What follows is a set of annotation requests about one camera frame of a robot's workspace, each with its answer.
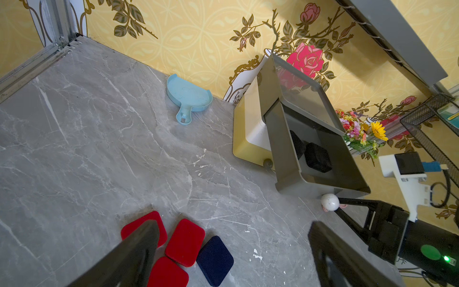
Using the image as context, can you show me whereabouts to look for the navy brooch box right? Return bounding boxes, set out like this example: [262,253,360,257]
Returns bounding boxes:
[196,236,234,287]

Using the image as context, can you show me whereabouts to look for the flowers in white fence planter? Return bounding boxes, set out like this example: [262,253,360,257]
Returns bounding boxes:
[335,109,388,160]

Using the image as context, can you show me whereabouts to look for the red brooch box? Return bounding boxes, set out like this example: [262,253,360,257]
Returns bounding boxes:
[147,257,189,287]
[165,219,206,268]
[120,210,169,248]

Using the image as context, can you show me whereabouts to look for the three-drawer storage cabinet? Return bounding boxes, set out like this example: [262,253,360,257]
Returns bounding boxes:
[233,55,371,199]

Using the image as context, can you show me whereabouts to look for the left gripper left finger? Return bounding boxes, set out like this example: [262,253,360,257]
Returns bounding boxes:
[69,220,160,287]

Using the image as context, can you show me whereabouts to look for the grey wall shelf tray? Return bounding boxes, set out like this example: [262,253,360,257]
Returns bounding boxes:
[337,0,448,92]

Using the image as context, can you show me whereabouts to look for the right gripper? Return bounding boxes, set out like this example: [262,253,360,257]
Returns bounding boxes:
[334,197,459,287]

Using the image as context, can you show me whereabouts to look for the black wire basket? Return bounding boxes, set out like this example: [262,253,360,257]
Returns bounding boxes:
[400,93,459,186]

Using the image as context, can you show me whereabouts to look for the red brooch box lower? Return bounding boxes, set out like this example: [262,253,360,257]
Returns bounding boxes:
[147,257,189,287]

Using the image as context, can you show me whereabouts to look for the blue dustpan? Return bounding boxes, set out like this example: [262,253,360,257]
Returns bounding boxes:
[167,74,213,125]

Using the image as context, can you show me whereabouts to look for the black brooch box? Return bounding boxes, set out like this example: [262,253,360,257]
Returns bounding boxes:
[304,142,332,173]

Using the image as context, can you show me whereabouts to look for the red brooch box left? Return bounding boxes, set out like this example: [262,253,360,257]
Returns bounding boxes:
[120,210,169,248]

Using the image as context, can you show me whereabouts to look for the red brooch box upper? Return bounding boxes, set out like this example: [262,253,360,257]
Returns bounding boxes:
[165,219,206,268]

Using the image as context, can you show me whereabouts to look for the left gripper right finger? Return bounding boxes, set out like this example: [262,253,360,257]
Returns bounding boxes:
[308,221,404,287]

